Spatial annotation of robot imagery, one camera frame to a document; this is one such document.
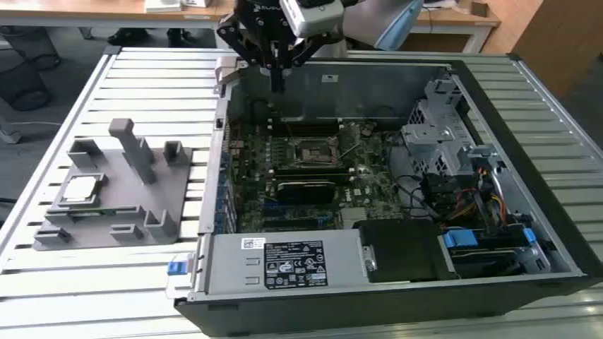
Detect silver power supply unit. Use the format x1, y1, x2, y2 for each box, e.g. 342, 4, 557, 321
188, 229, 374, 301

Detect coloured wire bundle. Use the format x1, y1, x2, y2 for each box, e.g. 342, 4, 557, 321
451, 169, 513, 227

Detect green motherboard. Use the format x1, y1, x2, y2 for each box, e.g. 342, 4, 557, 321
220, 118, 406, 234

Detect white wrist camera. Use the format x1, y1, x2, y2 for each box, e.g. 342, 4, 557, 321
279, 0, 346, 39

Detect wooden desk white frame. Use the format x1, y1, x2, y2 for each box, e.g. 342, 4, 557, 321
0, 0, 236, 49
211, 0, 502, 54

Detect wooden cabinet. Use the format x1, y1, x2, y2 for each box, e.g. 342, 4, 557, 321
479, 0, 603, 100

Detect white stand base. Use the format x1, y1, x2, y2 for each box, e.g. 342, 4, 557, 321
0, 116, 23, 144

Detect grey parts rack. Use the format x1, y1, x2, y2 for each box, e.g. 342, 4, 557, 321
32, 118, 195, 252

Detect black plastic shroud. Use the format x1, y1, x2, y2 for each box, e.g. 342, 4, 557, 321
352, 218, 457, 283

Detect metal socket cover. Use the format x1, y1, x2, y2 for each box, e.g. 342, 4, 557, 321
328, 121, 364, 160

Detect blue disk carrier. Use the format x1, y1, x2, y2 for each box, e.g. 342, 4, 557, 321
438, 227, 527, 280

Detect black RAM slots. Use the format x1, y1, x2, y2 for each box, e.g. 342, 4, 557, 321
268, 118, 344, 138
271, 165, 355, 184

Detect silver drive cage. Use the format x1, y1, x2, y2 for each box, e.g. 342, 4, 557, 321
399, 79, 477, 177

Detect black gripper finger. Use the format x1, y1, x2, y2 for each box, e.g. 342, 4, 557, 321
278, 32, 342, 94
216, 13, 280, 94

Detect silver heat sink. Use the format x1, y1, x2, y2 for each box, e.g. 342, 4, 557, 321
339, 207, 368, 229

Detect black mesh bin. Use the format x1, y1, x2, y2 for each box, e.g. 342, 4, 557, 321
0, 58, 52, 112
4, 26, 63, 71

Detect silver CPU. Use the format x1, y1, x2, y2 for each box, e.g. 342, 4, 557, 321
60, 175, 103, 203

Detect CPU socket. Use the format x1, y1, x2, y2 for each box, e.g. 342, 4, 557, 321
292, 138, 342, 167

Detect black expansion slot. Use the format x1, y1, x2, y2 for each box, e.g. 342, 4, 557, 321
262, 218, 327, 230

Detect black open PC case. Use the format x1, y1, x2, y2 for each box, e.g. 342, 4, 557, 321
172, 52, 595, 338

